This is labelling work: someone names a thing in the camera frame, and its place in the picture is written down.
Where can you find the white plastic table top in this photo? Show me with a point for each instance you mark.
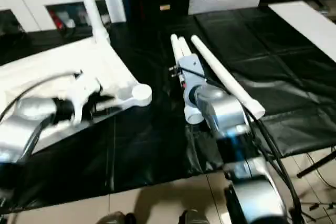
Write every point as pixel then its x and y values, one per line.
pixel 52 64

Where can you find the white plastic table leg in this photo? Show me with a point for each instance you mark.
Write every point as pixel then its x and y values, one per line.
pixel 194 116
pixel 228 77
pixel 185 47
pixel 90 3

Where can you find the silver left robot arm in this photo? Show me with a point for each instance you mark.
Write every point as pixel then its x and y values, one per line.
pixel 26 121

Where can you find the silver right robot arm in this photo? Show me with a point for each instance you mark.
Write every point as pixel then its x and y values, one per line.
pixel 228 111

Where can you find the black work mat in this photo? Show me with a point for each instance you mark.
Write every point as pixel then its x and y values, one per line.
pixel 262 51

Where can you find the dark left robot foot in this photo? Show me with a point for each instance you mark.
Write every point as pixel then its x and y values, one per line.
pixel 116 218

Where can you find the dark robot foot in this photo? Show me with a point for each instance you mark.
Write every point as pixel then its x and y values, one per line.
pixel 116 218
pixel 193 217

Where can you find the dark right robot foot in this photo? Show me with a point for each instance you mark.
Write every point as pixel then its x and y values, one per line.
pixel 193 217

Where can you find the black tripod leg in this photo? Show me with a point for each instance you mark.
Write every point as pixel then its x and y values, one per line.
pixel 317 163

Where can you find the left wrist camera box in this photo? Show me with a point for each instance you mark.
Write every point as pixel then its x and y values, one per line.
pixel 84 90

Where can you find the chrome tube frame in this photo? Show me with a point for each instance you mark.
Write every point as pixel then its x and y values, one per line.
pixel 317 206

